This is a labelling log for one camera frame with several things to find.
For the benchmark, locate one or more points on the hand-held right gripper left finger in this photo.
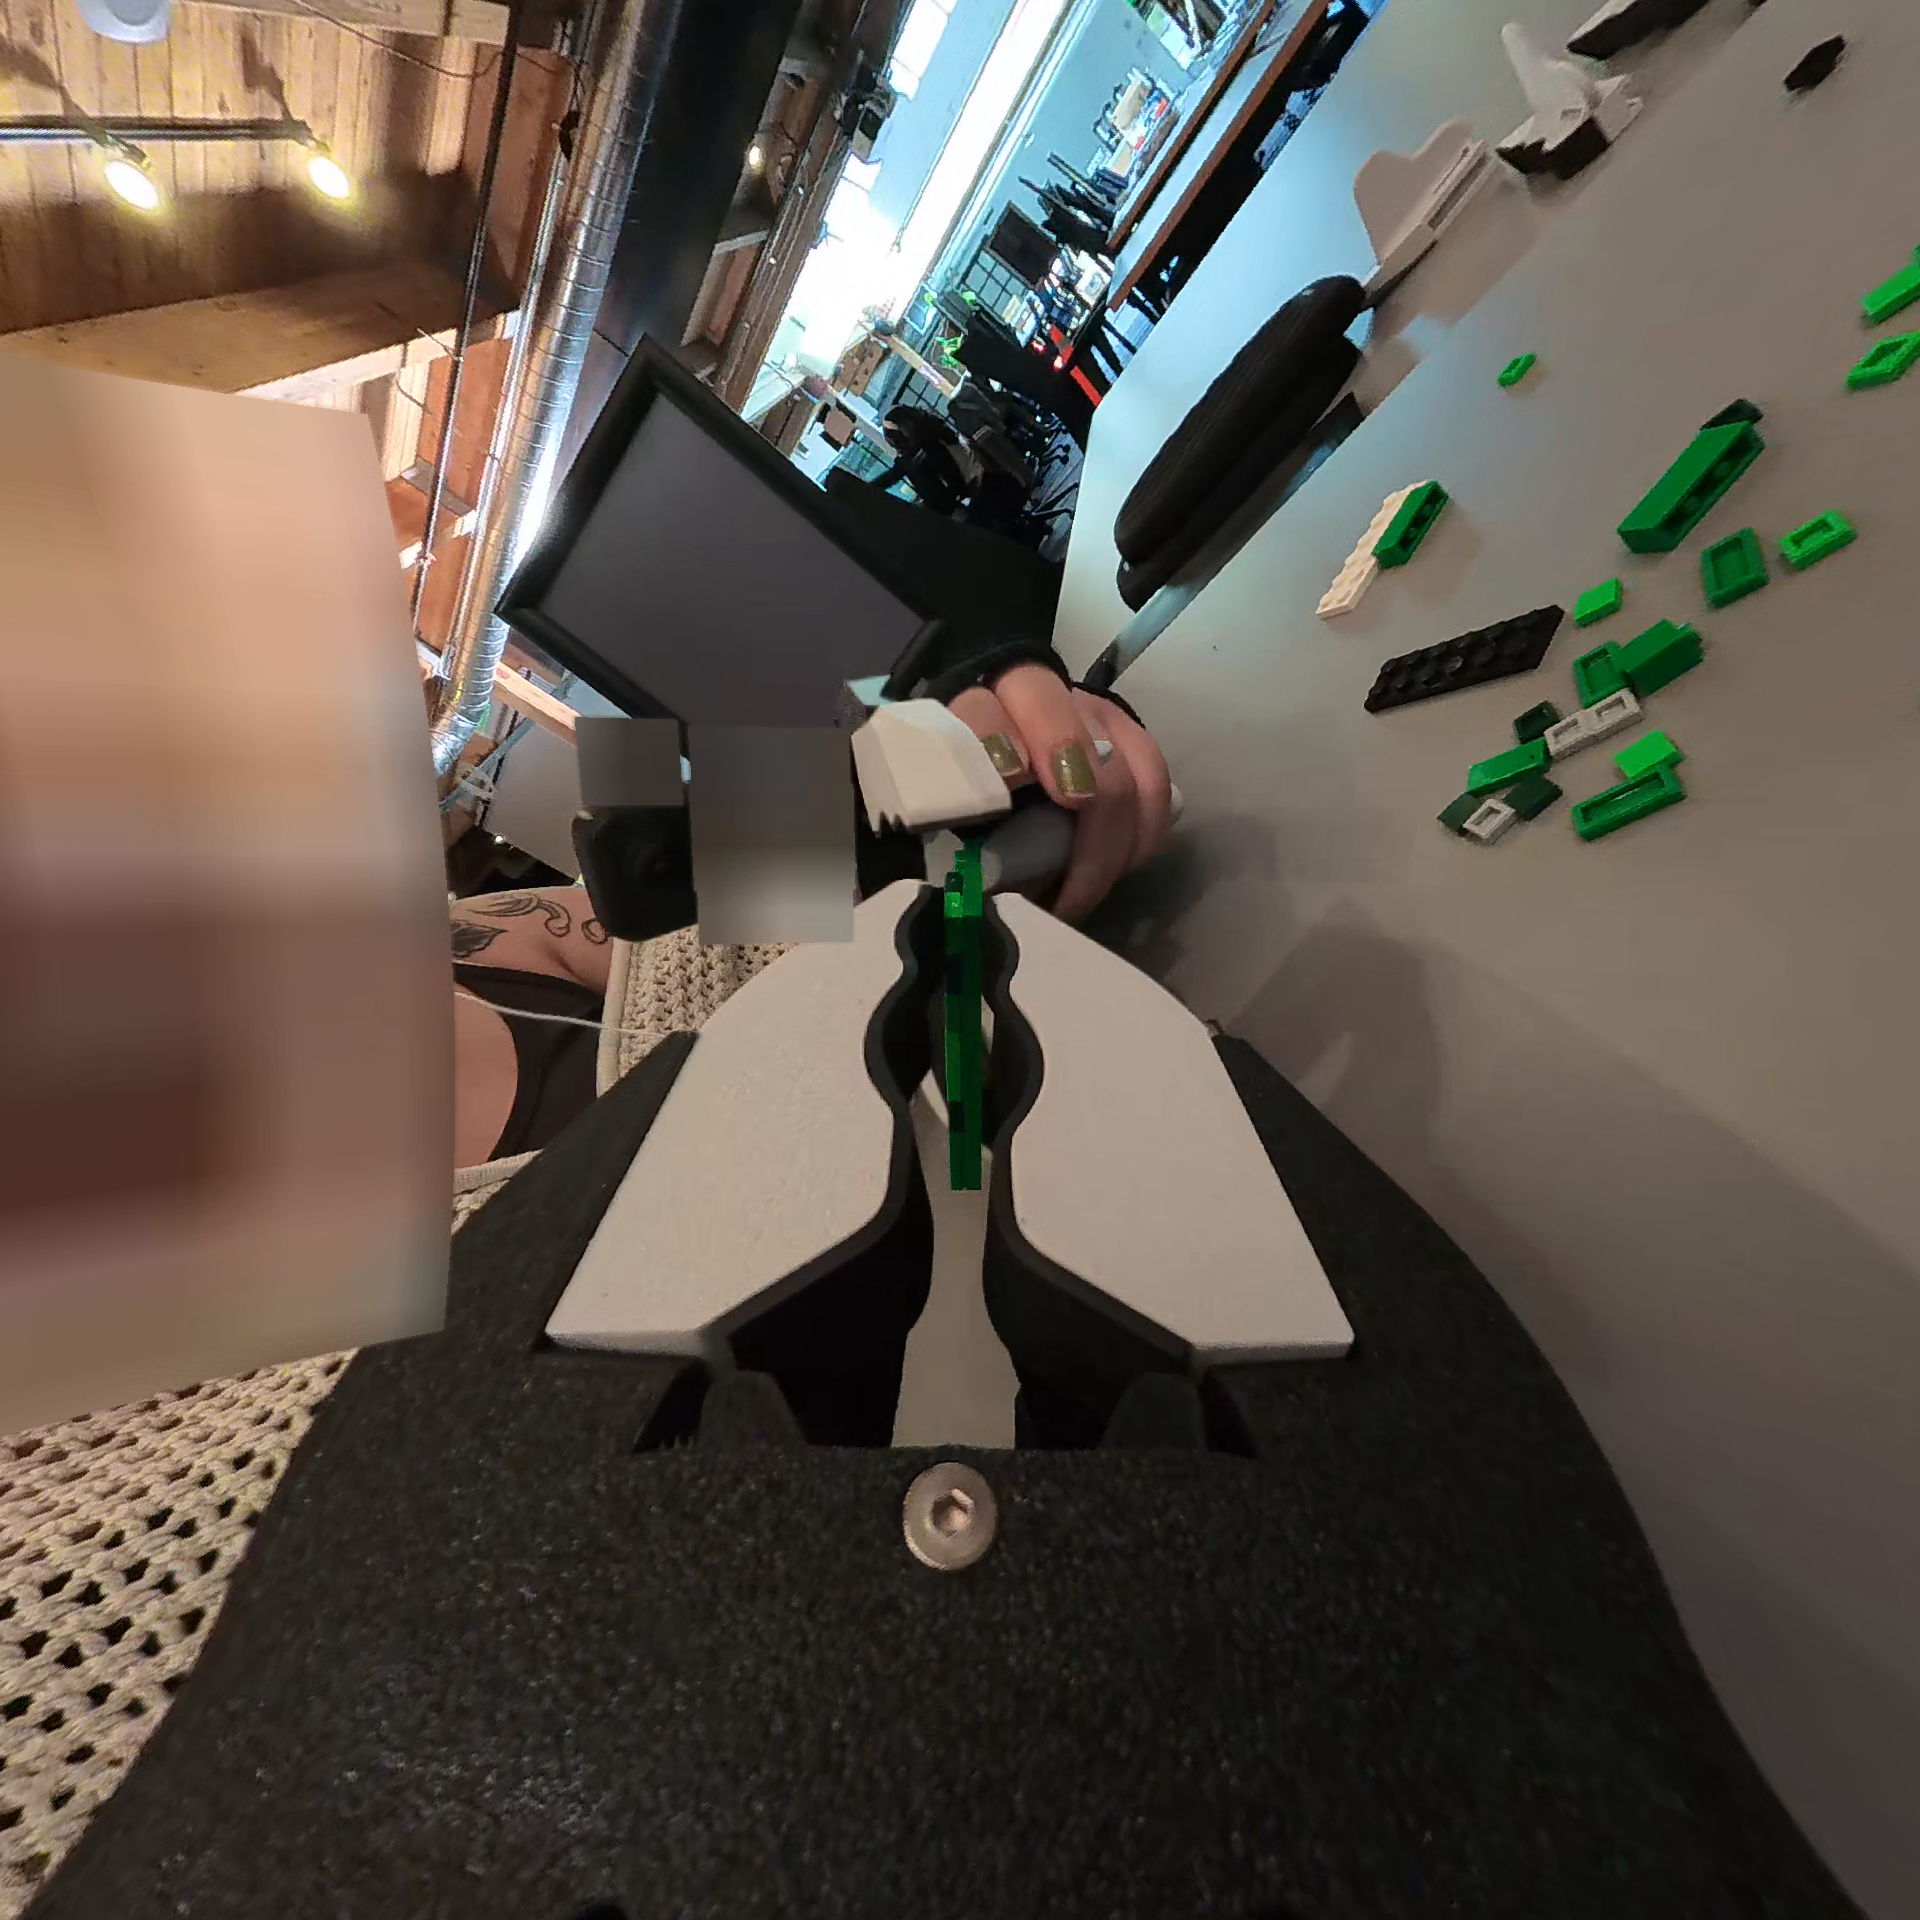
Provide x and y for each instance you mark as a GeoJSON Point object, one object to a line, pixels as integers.
{"type": "Point", "coordinates": [735, 1172]}

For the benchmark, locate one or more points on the pile of small lego pieces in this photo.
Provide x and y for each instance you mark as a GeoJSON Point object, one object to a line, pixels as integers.
{"type": "Point", "coordinates": [1687, 488]}

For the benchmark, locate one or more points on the tiny green lego tile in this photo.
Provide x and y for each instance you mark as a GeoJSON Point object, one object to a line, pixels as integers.
{"type": "Point", "coordinates": [1518, 370]}

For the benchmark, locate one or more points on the round ceiling light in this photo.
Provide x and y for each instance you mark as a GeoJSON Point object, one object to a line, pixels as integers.
{"type": "Point", "coordinates": [327, 173]}
{"type": "Point", "coordinates": [132, 182]}

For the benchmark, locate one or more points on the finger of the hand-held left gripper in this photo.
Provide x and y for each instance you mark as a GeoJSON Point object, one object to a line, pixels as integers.
{"type": "Point", "coordinates": [921, 765]}

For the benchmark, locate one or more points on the person's left hand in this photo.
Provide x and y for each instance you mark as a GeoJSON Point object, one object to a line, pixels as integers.
{"type": "Point", "coordinates": [1118, 797]}

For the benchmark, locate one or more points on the black padded case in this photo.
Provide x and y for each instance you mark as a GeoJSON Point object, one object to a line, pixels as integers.
{"type": "Point", "coordinates": [1231, 435]}

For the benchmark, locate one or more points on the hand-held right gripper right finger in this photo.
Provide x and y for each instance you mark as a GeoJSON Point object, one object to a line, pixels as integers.
{"type": "Point", "coordinates": [1171, 1184]}

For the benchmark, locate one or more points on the green lego baseplate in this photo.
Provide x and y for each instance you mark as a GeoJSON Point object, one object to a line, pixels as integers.
{"type": "Point", "coordinates": [967, 1020]}

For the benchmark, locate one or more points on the person's torso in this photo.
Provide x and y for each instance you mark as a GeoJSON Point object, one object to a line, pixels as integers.
{"type": "Point", "coordinates": [510, 1079]}

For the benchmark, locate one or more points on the silver spiral duct pipe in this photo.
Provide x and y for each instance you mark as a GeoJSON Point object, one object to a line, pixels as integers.
{"type": "Point", "coordinates": [570, 375]}

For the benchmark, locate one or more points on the black lego plate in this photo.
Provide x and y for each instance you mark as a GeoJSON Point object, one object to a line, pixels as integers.
{"type": "Point", "coordinates": [1463, 662]}

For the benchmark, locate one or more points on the white lego plate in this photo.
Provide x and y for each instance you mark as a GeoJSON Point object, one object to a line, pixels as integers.
{"type": "Point", "coordinates": [1371, 563]}

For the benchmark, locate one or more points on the green lego brick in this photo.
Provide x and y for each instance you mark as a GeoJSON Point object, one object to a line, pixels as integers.
{"type": "Point", "coordinates": [1410, 524]}

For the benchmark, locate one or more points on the small black round lego piece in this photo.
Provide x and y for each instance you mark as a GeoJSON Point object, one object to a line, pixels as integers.
{"type": "Point", "coordinates": [1812, 63]}

